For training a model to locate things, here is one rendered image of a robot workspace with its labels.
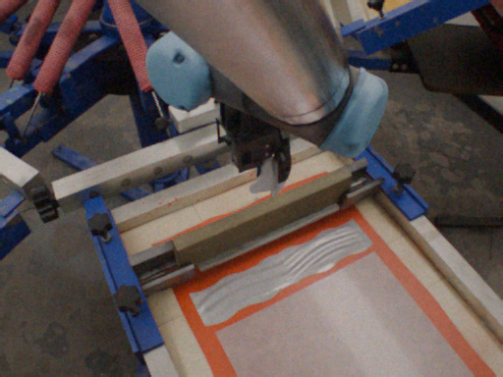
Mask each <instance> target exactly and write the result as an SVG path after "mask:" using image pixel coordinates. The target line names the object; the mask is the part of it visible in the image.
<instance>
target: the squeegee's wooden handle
mask: <svg viewBox="0 0 503 377"><path fill-rule="evenodd" d="M352 181H353V176H352V174H351V173H350V172H349V171H348V170H347V169H346V168H345V167H343V168H341V169H339V170H336V171H334V172H333V173H330V174H328V175H324V176H322V177H319V178H317V179H314V180H313V181H311V182H308V183H306V184H303V185H302V186H300V187H295V188H291V189H289V190H287V191H285V192H282V193H280V194H277V196H276V197H273V198H272V197H271V198H269V199H266V200H263V201H261V202H259V203H256V204H254V205H252V206H250V207H248V208H245V209H243V210H241V211H238V212H236V213H234V214H230V215H227V216H225V217H223V218H221V219H218V220H216V221H214V222H211V223H210V224H207V225H205V226H200V227H198V228H196V229H194V230H192V231H189V232H187V233H185V234H183V235H179V236H177V237H175V238H173V239H172V240H171V244H172V245H173V249H174V253H175V256H176V260H177V262H178V264H179V266H184V265H186V264H188V263H190V262H191V263H192V264H193V265H194V267H195V268H197V267H198V266H197V265H198V264H199V263H201V262H202V261H204V260H206V259H211V258H213V257H214V256H217V255H219V254H221V253H223V252H225V251H227V250H231V249H234V248H236V247H237V246H239V245H242V244H244V243H246V242H249V241H251V240H255V239H258V238H260V237H262V236H263V235H266V234H268V233H270V232H272V231H275V230H276V229H278V228H280V227H284V226H287V225H289V224H291V223H293V222H295V221H298V220H300V219H302V218H303V217H306V216H307V215H309V214H311V213H313V212H317V211H319V210H322V209H324V208H325V207H327V206H330V205H332V204H334V203H335V202H336V204H339V203H340V202H341V199H342V196H343V194H344V193H346V192H348V191H350V188H351V185H352Z"/></svg>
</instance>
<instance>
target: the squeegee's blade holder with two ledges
mask: <svg viewBox="0 0 503 377"><path fill-rule="evenodd" d="M337 210H339V206H338V205H337V204H336V202H335V203H334V204H332V205H330V206H327V207H325V208H324V209H322V210H319V211H317V212H313V213H311V214H309V215H307V216H306V217H303V218H302V219H300V220H298V221H295V222H293V223H291V224H289V225H287V226H284V227H280V228H278V229H276V230H275V231H272V232H270V233H268V234H266V235H263V236H262V237H260V238H258V239H255V240H251V241H249V242H246V243H244V244H242V245H239V246H237V247H236V248H234V249H231V250H227V251H225V252H223V253H221V254H219V255H217V256H214V257H213V258H211V259H206V260H204V261H202V262H201V263H199V264H198V265H197V266H198V268H199V270H200V272H203V271H204V270H206V269H211V268H213V267H214V266H216V265H218V264H221V263H223V262H225V261H229V260H231V259H233V258H235V257H237V256H239V255H241V254H243V253H245V252H247V251H250V250H253V249H255V248H258V247H260V246H262V245H263V244H265V243H268V242H271V241H273V240H275V239H279V238H281V237H283V236H286V235H288V234H289V233H291V232H293V231H296V230H297V229H299V228H300V227H303V226H305V225H309V224H311V223H313V222H315V221H317V220H319V219H321V218H323V217H325V216H327V215H329V214H332V213H334V212H335V211H337Z"/></svg>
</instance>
